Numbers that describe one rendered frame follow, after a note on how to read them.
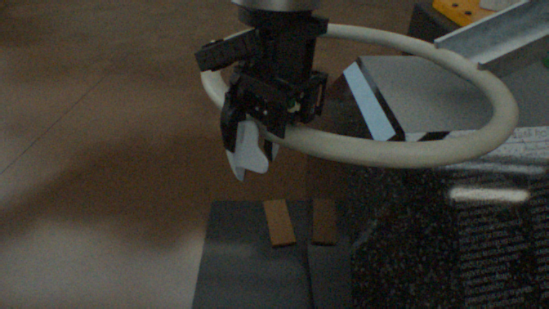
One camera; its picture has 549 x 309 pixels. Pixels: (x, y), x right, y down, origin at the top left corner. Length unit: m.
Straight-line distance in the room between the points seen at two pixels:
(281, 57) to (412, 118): 0.37
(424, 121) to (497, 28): 0.27
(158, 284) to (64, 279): 0.36
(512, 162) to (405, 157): 0.34
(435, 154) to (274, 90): 0.19
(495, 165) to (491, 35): 0.28
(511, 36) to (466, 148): 0.44
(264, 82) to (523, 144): 0.51
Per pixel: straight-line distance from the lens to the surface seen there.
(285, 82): 0.34
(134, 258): 1.53
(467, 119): 0.70
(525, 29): 0.87
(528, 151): 0.73
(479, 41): 0.82
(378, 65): 0.85
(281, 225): 1.49
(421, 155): 0.40
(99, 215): 1.76
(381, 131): 0.65
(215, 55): 0.40
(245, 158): 0.40
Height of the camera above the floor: 1.16
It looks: 38 degrees down
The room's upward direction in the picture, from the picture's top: straight up
